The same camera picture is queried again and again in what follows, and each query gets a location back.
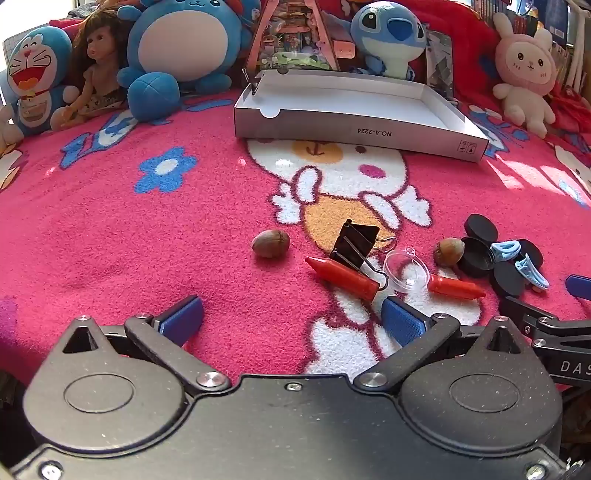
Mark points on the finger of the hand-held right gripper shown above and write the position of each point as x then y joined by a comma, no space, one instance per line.
521,310
581,287

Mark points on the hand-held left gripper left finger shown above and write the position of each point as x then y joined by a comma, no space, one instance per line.
182,316

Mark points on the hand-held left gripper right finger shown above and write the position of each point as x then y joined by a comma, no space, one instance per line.
404,321

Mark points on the black round cap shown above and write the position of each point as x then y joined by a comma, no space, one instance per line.
508,280
480,229
533,254
475,257

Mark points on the light blue clip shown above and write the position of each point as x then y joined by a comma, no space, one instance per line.
531,273
505,249

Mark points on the clear plastic dome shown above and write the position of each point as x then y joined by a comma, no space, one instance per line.
406,272

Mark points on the red crayon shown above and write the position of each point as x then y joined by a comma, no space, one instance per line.
346,277
457,287

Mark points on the brown acorn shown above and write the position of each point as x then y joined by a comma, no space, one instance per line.
271,243
449,251

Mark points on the large black binder clip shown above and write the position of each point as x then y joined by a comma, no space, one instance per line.
355,244

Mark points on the white cardboard box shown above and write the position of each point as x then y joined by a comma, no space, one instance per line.
346,99

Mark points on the pink printed blanket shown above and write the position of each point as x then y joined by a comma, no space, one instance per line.
115,230

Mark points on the red crumpled cloth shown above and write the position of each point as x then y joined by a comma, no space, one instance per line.
570,104

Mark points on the pink bunny plush toy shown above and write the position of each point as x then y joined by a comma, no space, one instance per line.
524,64

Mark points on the white pipe rack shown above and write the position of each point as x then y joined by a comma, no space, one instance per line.
577,46

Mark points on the small black binder clip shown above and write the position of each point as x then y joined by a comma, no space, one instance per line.
253,85

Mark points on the clear plastic package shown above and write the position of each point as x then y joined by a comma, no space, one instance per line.
438,60

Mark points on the round blue mouse plush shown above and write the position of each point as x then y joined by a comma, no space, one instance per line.
180,46

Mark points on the pink rectangular tag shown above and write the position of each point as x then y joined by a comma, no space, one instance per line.
344,49

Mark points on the brown-haired doll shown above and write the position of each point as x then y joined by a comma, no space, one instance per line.
99,50

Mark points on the blue cat plush toy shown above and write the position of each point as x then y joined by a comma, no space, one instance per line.
32,78

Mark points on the blue alien plush toy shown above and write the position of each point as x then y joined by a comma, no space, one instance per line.
383,32

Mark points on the triangular pink toy pack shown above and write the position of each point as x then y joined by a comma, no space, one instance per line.
291,41

